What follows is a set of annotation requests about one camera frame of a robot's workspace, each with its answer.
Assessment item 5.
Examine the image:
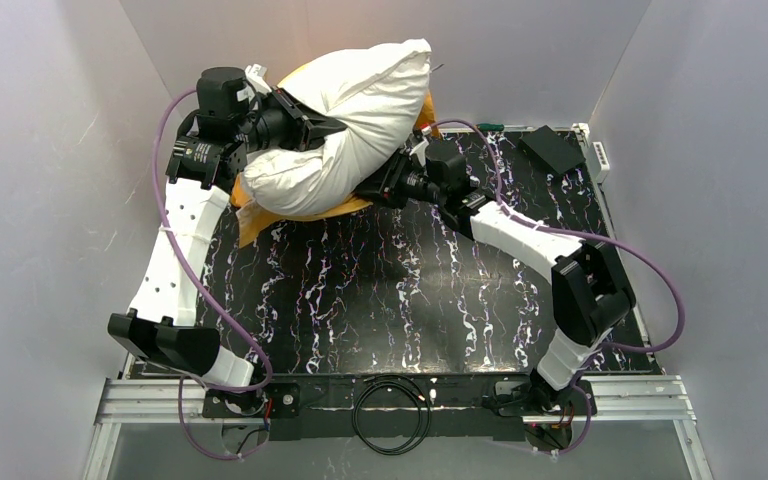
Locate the white pillow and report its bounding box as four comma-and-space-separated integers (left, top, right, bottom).
238, 38, 432, 217

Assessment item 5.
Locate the orange printed pillowcase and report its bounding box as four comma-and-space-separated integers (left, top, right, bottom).
232, 62, 432, 245

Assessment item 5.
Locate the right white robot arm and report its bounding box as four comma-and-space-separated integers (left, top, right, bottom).
355, 147, 636, 392

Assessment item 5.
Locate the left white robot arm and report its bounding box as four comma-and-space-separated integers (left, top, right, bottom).
108, 64, 346, 393

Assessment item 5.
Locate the black flat pad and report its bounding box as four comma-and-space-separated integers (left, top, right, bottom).
518, 125, 585, 175

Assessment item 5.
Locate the white power strip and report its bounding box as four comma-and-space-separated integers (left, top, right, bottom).
592, 141, 611, 184

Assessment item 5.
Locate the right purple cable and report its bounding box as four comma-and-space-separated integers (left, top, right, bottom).
423, 119, 687, 458

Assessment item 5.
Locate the purple cable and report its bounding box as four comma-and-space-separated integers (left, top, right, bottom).
151, 87, 275, 462
423, 119, 687, 458

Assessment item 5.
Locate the green handled screwdriver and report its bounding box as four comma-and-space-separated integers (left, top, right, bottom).
476, 123, 505, 133

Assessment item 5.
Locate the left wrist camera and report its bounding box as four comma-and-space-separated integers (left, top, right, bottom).
244, 64, 272, 95

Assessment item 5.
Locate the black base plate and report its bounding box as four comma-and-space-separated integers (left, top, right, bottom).
201, 373, 596, 444

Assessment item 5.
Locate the black cable loop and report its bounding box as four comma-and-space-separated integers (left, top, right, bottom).
351, 374, 433, 457

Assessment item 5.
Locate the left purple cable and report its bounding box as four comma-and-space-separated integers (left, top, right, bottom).
151, 87, 275, 462

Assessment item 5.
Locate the aluminium frame rail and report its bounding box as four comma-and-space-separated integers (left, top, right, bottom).
81, 375, 713, 479

